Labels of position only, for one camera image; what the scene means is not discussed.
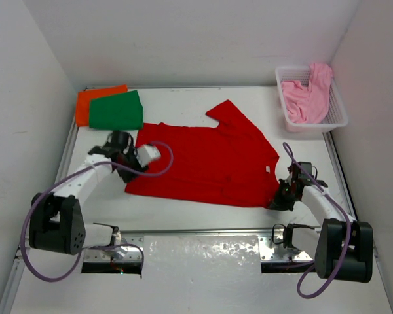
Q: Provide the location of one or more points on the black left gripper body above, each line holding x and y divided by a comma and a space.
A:
131, 161

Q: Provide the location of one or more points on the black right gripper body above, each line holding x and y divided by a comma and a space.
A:
284, 200

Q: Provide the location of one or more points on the green t shirt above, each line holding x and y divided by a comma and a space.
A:
117, 112

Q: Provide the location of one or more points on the orange t shirt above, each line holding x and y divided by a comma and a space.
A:
84, 98

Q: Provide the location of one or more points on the red t shirt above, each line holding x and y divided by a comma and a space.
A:
230, 164

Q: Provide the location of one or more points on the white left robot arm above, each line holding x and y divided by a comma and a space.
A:
57, 223

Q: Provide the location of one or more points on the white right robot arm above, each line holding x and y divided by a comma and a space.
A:
341, 247

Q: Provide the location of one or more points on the white plastic bin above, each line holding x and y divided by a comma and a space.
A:
336, 117

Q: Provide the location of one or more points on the pink t shirt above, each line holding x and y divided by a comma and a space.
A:
309, 104

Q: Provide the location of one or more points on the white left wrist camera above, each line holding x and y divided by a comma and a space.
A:
147, 154

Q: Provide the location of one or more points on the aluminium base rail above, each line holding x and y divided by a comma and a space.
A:
138, 249

